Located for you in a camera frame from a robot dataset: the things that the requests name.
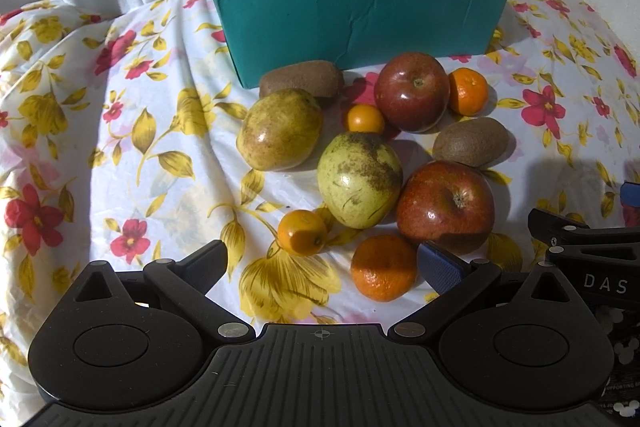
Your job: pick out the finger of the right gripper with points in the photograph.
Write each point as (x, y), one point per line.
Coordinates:
(552, 230)
(630, 194)

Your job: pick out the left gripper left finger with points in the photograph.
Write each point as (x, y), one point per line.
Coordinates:
(183, 285)

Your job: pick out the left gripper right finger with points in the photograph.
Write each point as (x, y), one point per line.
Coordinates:
(458, 284)

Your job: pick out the mandarin orange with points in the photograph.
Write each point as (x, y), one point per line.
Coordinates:
(383, 267)
(469, 91)

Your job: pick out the red apple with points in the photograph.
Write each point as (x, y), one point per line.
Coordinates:
(447, 204)
(412, 91)

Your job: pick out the brown kiwi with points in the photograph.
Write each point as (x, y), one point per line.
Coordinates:
(474, 143)
(322, 79)

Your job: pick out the small orange fruit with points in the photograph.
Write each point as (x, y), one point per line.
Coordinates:
(302, 233)
(365, 118)

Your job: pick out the green pear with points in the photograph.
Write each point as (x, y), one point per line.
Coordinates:
(359, 178)
(280, 131)

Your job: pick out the floral bed sheet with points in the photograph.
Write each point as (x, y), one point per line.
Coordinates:
(118, 144)

